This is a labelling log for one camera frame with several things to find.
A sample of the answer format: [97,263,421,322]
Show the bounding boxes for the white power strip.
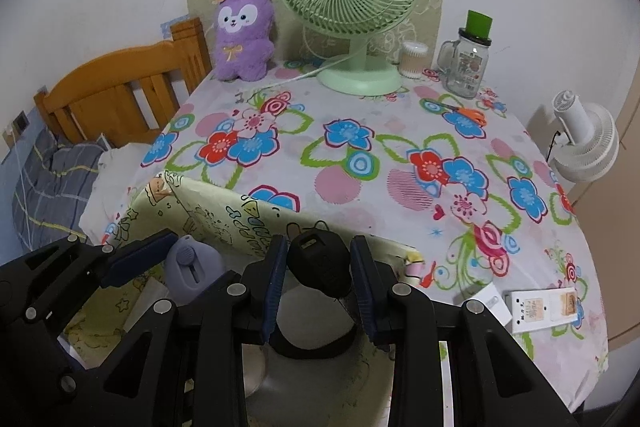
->
[502,285,587,334]

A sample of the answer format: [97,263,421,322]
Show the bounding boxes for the white fan cable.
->
[260,54,357,90]

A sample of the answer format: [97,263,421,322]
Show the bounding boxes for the blue wall sticker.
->
[160,13,192,40]

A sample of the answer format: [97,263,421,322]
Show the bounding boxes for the black fan cable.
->
[544,129,562,164]

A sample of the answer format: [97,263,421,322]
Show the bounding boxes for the white standing fan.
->
[547,90,621,182]

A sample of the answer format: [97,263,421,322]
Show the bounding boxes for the purple plush toy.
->
[212,0,278,82]

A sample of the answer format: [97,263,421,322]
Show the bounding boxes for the lavender plastic container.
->
[165,234,227,308]

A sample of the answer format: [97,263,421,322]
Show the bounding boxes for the grey plaid pillow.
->
[12,127,109,253]

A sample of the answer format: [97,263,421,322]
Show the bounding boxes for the orange handled scissors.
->
[422,98,489,128]

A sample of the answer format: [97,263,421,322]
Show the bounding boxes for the wooden bed headboard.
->
[34,18,214,150]

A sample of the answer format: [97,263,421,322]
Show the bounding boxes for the glass jar mug green lid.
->
[437,9,495,98]

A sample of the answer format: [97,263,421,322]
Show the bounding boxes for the white cloth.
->
[79,142,167,240]

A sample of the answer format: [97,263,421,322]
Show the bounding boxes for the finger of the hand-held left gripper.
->
[182,270,244,308]
[0,229,180,427]

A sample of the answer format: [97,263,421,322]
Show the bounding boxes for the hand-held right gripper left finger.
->
[95,234,289,427]

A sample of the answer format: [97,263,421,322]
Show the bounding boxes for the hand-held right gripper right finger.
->
[350,235,576,427]

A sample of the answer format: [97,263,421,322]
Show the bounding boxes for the beige door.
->
[565,52,640,348]

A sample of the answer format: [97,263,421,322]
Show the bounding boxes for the yellow cartoon fabric storage box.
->
[60,172,426,427]

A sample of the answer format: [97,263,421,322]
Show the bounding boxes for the clear cotton swab container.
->
[401,41,430,79]

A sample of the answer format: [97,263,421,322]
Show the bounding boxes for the floral printed tablecloth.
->
[102,59,611,408]

